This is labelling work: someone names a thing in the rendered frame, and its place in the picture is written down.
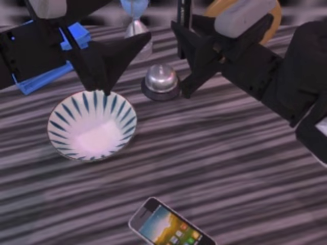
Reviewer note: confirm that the black upright bar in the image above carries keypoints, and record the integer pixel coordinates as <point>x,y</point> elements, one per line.
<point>185,11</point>

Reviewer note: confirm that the blue plastic holder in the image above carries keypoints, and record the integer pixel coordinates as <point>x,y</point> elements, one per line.
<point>76,35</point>

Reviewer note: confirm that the blue hourglass with silver base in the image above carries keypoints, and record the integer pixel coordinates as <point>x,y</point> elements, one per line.
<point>134,23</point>

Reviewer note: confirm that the silver desk call bell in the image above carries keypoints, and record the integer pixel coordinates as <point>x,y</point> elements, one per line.
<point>160,81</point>

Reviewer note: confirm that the orange round object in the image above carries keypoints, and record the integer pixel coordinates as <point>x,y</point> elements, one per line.
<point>273,23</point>

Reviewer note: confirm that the white bowl with blue stripes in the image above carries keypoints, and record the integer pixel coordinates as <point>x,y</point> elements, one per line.
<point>92,126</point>

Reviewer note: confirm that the smartphone with lit screen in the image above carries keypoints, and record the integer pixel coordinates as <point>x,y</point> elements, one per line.
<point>166,224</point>

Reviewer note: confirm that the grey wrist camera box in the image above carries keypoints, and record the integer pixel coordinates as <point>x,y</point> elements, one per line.
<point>47,7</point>
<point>242,18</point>

